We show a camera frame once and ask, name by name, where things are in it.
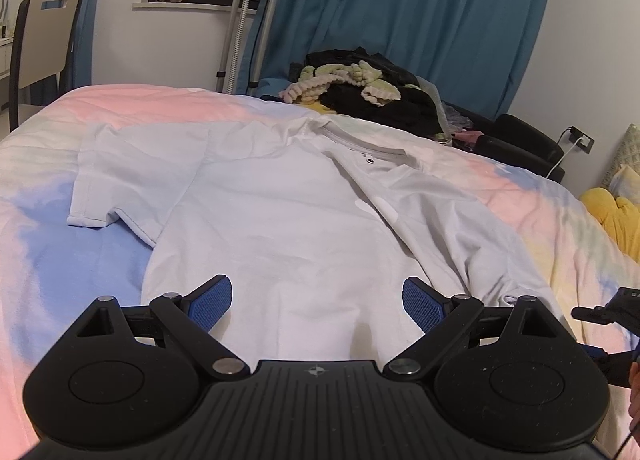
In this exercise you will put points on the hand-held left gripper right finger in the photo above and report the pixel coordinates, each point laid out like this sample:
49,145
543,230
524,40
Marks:
422,304

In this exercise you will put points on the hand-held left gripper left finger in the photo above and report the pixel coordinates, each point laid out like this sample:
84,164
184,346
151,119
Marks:
212,299

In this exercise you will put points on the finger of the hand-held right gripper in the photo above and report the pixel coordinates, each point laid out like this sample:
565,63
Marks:
590,314
612,365

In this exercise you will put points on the white t-shirt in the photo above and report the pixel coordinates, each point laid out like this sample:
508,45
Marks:
280,220

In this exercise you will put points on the pile of black clothes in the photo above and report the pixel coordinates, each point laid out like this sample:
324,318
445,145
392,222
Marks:
390,105

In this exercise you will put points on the person's right hand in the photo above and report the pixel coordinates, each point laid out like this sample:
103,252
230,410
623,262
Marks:
635,390

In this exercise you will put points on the yellow pillow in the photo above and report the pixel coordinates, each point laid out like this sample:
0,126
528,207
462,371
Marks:
615,220

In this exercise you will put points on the patterned pillow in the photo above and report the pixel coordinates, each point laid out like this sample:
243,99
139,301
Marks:
627,160

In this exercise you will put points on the pink cloth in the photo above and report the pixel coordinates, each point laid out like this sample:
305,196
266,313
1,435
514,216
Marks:
465,139

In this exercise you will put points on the pastel tie-dye bedspread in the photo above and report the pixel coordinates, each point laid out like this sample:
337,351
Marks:
45,240

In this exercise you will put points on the black leather sofa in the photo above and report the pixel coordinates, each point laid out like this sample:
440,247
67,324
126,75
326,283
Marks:
520,135

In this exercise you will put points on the fluffy green and cream garment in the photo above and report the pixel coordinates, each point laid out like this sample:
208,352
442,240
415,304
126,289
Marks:
340,80

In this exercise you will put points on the garment steamer stand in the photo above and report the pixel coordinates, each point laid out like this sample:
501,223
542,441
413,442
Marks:
240,40

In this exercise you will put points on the white window sill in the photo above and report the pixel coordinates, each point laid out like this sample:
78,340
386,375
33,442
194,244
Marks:
190,7

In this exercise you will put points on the wide blue curtain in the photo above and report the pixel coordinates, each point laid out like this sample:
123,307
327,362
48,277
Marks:
400,5

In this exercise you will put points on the black wall socket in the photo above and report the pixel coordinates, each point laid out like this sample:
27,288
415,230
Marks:
582,139

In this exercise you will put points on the beige chair with black frame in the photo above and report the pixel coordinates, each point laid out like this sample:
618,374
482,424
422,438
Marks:
45,40

